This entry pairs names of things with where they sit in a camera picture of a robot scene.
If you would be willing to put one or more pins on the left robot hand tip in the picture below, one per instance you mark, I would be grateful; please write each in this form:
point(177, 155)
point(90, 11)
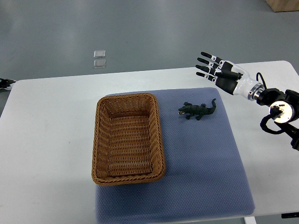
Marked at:
point(6, 84)

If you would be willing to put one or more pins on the wooden box corner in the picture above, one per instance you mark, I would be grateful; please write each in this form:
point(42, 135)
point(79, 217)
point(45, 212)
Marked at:
point(283, 5)

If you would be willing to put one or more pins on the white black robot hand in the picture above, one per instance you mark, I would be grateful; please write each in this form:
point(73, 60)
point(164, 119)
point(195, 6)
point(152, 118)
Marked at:
point(227, 76)

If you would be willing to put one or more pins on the black table control panel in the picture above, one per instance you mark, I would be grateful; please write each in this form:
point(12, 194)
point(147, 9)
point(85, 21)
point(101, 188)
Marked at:
point(290, 215)

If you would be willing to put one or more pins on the upper clear floor plate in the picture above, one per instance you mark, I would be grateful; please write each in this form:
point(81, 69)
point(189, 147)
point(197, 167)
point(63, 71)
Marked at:
point(99, 54)

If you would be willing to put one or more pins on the clear floor plate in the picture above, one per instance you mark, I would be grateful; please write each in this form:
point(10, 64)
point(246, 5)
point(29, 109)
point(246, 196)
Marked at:
point(99, 54)
point(99, 63)

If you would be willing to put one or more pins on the lower clear floor plate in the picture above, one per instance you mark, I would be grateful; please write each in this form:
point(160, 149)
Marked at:
point(99, 63)

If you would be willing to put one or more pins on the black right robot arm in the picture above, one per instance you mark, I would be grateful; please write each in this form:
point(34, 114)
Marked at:
point(283, 109)

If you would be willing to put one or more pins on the brown wicker basket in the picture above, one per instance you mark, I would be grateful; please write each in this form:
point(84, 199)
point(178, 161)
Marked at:
point(128, 144)

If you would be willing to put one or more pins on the blue textured mat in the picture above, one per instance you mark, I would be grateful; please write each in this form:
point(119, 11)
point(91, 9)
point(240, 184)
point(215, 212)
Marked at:
point(204, 177)

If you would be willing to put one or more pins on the dark green toy crocodile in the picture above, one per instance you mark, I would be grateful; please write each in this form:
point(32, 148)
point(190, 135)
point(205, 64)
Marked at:
point(197, 110)

